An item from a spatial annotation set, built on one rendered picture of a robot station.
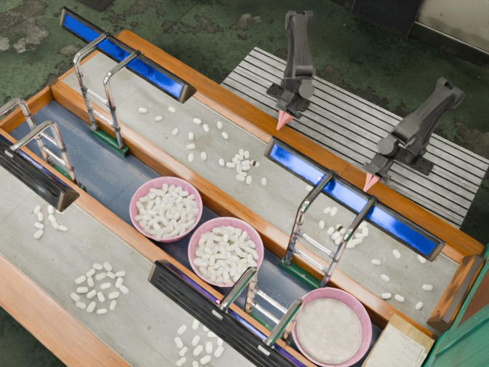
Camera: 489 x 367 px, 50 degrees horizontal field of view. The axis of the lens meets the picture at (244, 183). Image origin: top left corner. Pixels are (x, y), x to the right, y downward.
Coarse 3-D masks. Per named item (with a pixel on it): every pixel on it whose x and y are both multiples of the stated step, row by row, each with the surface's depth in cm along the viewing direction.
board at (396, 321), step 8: (392, 320) 172; (400, 320) 172; (384, 328) 170; (400, 328) 170; (408, 328) 170; (416, 328) 171; (416, 336) 169; (424, 336) 169; (376, 344) 167; (424, 344) 168; (432, 344) 168; (424, 352) 167
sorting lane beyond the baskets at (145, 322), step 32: (0, 192) 194; (32, 192) 195; (0, 224) 187; (32, 224) 188; (64, 224) 188; (96, 224) 189; (32, 256) 181; (64, 256) 182; (96, 256) 182; (128, 256) 183; (64, 288) 176; (96, 288) 176; (128, 288) 177; (96, 320) 170; (128, 320) 171; (160, 320) 171; (192, 320) 172; (128, 352) 165; (160, 352) 166; (192, 352) 166; (224, 352) 167
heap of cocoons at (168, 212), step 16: (160, 192) 197; (176, 192) 199; (144, 208) 195; (160, 208) 194; (176, 208) 195; (192, 208) 195; (144, 224) 190; (160, 224) 192; (176, 224) 191; (192, 224) 192
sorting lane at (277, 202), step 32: (96, 64) 232; (128, 96) 223; (160, 96) 224; (160, 128) 215; (192, 128) 215; (224, 128) 216; (224, 160) 208; (256, 160) 208; (256, 192) 200; (288, 192) 201; (288, 224) 193; (320, 256) 187; (352, 256) 188; (384, 256) 188; (416, 256) 189; (384, 288) 182; (416, 288) 182; (416, 320) 176
